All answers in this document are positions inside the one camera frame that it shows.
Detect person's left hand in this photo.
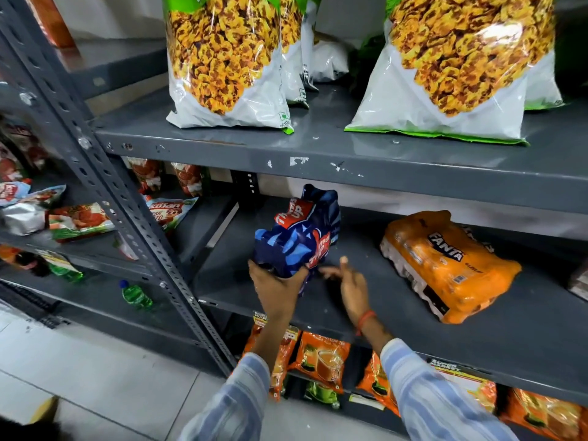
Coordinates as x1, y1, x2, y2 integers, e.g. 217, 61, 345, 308
248, 259, 310, 323

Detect person's right hand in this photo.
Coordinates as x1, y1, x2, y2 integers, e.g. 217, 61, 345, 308
319, 256, 376, 326

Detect blue shrink-wrapped can pack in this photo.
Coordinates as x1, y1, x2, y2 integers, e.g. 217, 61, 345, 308
254, 183, 342, 291

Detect person's left forearm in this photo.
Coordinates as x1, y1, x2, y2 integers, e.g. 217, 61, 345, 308
177, 313, 300, 441

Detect person's right forearm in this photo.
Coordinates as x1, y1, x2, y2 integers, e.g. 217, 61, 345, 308
356, 317, 521, 441

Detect red thread wrist band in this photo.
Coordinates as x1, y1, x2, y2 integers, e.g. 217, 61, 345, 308
356, 310, 377, 337

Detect orange tea packet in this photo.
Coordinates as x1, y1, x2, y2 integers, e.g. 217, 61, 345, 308
356, 351, 401, 417
288, 331, 351, 395
241, 311, 302, 401
498, 387, 588, 441
427, 357, 498, 414

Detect orange shrink-wrapped can pack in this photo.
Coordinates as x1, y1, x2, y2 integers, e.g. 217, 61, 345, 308
380, 210, 523, 325

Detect grey metal shelf rack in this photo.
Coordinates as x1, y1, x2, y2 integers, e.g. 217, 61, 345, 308
0, 0, 588, 441
0, 36, 239, 368

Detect white shelf label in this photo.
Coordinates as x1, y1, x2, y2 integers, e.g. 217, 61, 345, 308
348, 393, 386, 412

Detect small green drink bottle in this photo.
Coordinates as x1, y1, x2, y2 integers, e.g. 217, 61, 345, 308
119, 279, 154, 311

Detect white plastic bag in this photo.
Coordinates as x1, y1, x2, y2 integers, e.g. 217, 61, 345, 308
312, 37, 350, 83

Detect dark green snack bag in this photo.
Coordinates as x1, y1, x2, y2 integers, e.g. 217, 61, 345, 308
353, 34, 387, 94

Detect group of red white packets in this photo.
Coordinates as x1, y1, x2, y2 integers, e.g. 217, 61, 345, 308
0, 117, 204, 244

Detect green drink bottle with label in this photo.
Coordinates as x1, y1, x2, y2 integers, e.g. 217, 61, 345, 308
37, 250, 85, 283

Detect dark cola bottle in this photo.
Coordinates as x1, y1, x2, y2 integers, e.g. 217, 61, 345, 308
0, 244, 51, 277

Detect yellow cardboard piece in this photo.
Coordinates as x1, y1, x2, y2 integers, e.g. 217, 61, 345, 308
29, 395, 61, 424

